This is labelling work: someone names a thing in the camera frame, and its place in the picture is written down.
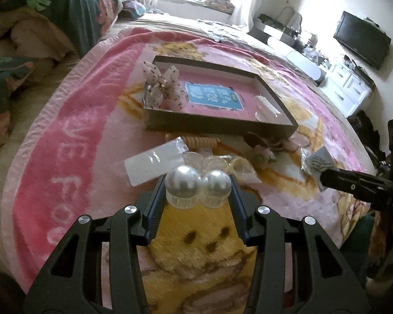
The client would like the yellow jewelry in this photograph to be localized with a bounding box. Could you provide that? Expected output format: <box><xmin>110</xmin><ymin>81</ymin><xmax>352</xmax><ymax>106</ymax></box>
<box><xmin>183</xmin><ymin>152</ymin><xmax>262</xmax><ymax>184</ymax></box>

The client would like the pearl ball hair clip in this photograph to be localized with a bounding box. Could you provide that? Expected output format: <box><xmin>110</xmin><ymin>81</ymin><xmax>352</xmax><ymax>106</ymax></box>
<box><xmin>165</xmin><ymin>165</ymin><xmax>232</xmax><ymax>210</ymax></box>

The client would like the white plastic packet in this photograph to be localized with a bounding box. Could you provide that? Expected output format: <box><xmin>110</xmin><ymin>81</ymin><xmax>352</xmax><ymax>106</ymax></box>
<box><xmin>123</xmin><ymin>137</ymin><xmax>189</xmax><ymax>187</ymax></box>

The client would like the brown oval hair clip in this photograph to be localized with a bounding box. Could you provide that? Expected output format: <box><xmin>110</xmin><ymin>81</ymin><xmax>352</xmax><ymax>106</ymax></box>
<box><xmin>243</xmin><ymin>133</ymin><xmax>282</xmax><ymax>148</ymax></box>

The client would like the white earring card packet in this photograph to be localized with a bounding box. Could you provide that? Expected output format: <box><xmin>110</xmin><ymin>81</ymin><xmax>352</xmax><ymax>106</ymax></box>
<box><xmin>301</xmin><ymin>146</ymin><xmax>338</xmax><ymax>192</ymax></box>

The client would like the white drawer cabinet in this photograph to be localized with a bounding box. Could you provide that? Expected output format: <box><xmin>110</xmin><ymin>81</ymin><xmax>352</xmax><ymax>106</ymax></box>
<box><xmin>319</xmin><ymin>63</ymin><xmax>373</xmax><ymax>118</ymax></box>

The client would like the white hair claw clip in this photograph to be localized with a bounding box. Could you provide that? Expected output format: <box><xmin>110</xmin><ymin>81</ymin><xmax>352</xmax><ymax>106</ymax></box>
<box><xmin>254</xmin><ymin>96</ymin><xmax>281</xmax><ymax>123</ymax></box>

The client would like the white rounded bed footboard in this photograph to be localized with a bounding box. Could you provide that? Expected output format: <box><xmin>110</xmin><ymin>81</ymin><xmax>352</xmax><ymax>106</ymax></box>
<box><xmin>267</xmin><ymin>37</ymin><xmax>325</xmax><ymax>85</ymax></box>

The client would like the pink teddy bear blanket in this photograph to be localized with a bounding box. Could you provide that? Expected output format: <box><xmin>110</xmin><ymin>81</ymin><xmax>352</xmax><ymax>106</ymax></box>
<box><xmin>2</xmin><ymin>28</ymin><xmax>372</xmax><ymax>313</ymax></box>

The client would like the dark shallow cardboard tray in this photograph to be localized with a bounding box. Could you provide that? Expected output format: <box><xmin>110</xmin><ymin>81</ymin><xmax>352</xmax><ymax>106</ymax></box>
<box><xmin>143</xmin><ymin>56</ymin><xmax>298</xmax><ymax>140</ymax></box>

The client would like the black white desk shelf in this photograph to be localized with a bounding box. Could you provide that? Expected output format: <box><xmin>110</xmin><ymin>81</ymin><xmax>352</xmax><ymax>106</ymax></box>
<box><xmin>248</xmin><ymin>14</ymin><xmax>301</xmax><ymax>46</ymax></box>

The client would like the blue label card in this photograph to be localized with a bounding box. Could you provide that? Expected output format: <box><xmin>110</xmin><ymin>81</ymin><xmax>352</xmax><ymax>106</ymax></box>
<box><xmin>184</xmin><ymin>82</ymin><xmax>243</xmax><ymax>111</ymax></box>

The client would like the white spotted fabric flower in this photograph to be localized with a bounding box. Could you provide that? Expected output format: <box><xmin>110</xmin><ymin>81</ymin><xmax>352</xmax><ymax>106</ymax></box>
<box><xmin>143</xmin><ymin>61</ymin><xmax>189</xmax><ymax>112</ymax></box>

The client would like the grey striped folded blanket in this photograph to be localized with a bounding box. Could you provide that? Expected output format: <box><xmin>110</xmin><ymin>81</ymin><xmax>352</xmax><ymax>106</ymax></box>
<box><xmin>186</xmin><ymin>19</ymin><xmax>266</xmax><ymax>50</ymax></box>

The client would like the clothes pile on windowsill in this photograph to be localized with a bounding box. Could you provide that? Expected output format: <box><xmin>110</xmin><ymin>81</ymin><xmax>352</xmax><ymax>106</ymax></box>
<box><xmin>192</xmin><ymin>0</ymin><xmax>235</xmax><ymax>14</ymax></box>

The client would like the dark floral quilt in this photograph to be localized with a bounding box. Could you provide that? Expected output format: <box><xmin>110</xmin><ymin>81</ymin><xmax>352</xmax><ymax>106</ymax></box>
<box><xmin>0</xmin><ymin>0</ymin><xmax>122</xmax><ymax>146</ymax></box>

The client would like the purple teal pillow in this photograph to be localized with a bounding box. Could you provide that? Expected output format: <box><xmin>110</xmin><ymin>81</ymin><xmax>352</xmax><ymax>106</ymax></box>
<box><xmin>118</xmin><ymin>0</ymin><xmax>147</xmax><ymax>21</ymax></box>

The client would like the pink fluffy green-bead hair tie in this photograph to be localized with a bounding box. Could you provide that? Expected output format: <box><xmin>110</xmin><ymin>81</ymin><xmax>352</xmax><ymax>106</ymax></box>
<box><xmin>250</xmin><ymin>144</ymin><xmax>279</xmax><ymax>169</ymax></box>

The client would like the black wall television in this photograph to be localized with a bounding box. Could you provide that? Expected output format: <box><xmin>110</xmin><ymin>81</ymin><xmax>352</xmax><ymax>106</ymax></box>
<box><xmin>333</xmin><ymin>12</ymin><xmax>391</xmax><ymax>70</ymax></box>

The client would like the beige spiral hair tie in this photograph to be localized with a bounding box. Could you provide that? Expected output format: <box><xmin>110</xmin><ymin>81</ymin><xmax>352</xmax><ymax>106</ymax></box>
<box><xmin>184</xmin><ymin>134</ymin><xmax>222</xmax><ymax>150</ymax></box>

